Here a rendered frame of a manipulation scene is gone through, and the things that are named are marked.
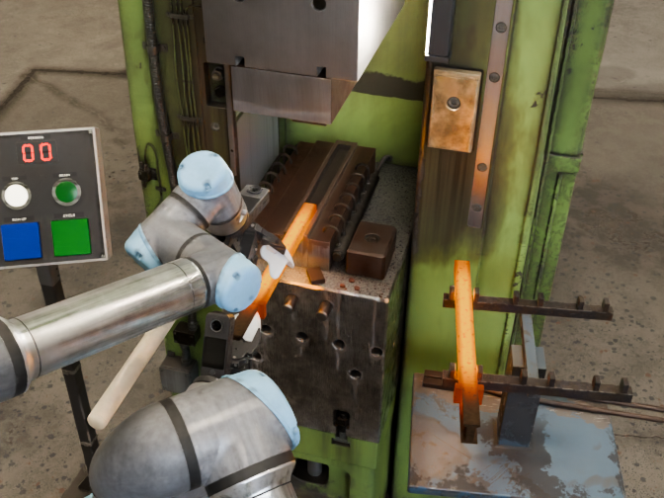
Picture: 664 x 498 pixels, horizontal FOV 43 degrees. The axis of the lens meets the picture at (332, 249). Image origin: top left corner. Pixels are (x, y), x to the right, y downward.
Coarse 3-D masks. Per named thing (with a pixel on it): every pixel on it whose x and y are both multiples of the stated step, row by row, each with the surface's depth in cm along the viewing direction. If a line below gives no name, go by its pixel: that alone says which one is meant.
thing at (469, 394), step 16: (464, 272) 163; (464, 288) 159; (464, 304) 155; (464, 320) 151; (464, 336) 148; (464, 352) 144; (464, 368) 141; (464, 384) 137; (480, 384) 137; (464, 400) 134; (480, 400) 138; (464, 416) 131; (464, 432) 134
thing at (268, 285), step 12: (312, 204) 186; (300, 216) 182; (312, 216) 185; (300, 228) 178; (288, 240) 175; (300, 240) 178; (264, 276) 165; (264, 288) 162; (264, 300) 160; (240, 312) 155; (252, 312) 155; (264, 312) 158; (240, 324) 152; (240, 336) 150
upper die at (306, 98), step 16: (240, 64) 160; (240, 80) 161; (256, 80) 160; (272, 80) 159; (288, 80) 158; (304, 80) 157; (320, 80) 156; (336, 80) 159; (240, 96) 163; (256, 96) 162; (272, 96) 161; (288, 96) 160; (304, 96) 159; (320, 96) 158; (336, 96) 161; (256, 112) 164; (272, 112) 163; (288, 112) 162; (304, 112) 161; (320, 112) 160; (336, 112) 163
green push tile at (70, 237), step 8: (56, 224) 174; (64, 224) 174; (72, 224) 174; (80, 224) 175; (88, 224) 175; (56, 232) 174; (64, 232) 174; (72, 232) 175; (80, 232) 175; (88, 232) 175; (56, 240) 174; (64, 240) 175; (72, 240) 175; (80, 240) 175; (88, 240) 175; (56, 248) 174; (64, 248) 175; (72, 248) 175; (80, 248) 175; (88, 248) 175; (56, 256) 175
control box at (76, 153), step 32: (64, 128) 173; (96, 128) 176; (0, 160) 172; (64, 160) 174; (96, 160) 175; (0, 192) 172; (32, 192) 173; (96, 192) 175; (0, 224) 173; (96, 224) 176; (0, 256) 174; (64, 256) 176; (96, 256) 177
